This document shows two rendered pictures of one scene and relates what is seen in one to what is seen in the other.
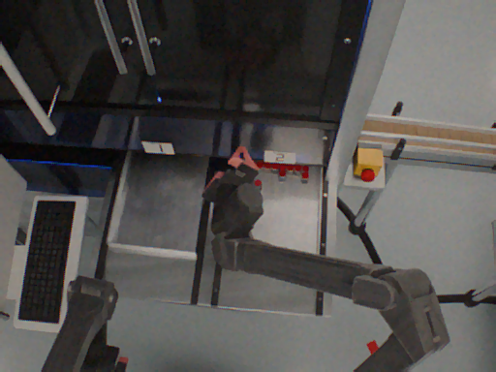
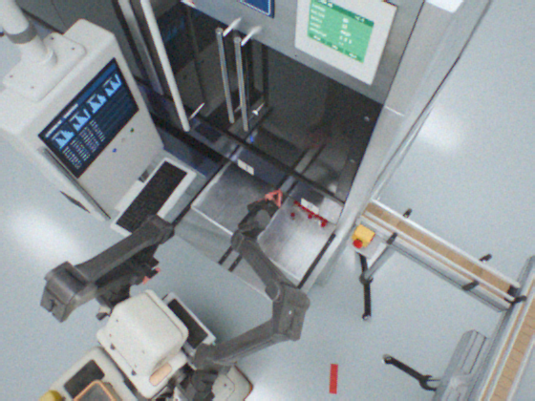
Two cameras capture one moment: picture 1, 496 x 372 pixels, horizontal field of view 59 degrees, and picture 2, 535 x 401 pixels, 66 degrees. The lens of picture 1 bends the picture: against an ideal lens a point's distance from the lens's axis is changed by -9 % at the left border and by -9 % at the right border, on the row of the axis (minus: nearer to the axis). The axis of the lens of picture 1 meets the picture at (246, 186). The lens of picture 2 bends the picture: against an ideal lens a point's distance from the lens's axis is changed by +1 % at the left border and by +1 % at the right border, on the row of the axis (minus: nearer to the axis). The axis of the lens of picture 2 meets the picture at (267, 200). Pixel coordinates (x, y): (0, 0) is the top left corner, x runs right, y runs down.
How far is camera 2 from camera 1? 0.53 m
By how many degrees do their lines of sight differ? 12
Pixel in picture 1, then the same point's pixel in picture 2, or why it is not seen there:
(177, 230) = (234, 218)
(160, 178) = (241, 184)
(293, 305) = not seen: hidden behind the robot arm
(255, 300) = (254, 280)
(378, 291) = (274, 289)
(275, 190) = (302, 224)
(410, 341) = (275, 322)
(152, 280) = (204, 239)
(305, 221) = (309, 251)
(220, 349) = (234, 309)
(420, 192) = (431, 282)
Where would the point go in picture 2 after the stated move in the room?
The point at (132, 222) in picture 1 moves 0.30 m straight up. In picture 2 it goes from (211, 200) to (202, 169)
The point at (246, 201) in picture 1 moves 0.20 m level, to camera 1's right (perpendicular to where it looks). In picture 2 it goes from (258, 220) to (312, 245)
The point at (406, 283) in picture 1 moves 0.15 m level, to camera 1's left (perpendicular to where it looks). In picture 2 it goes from (289, 294) to (238, 268)
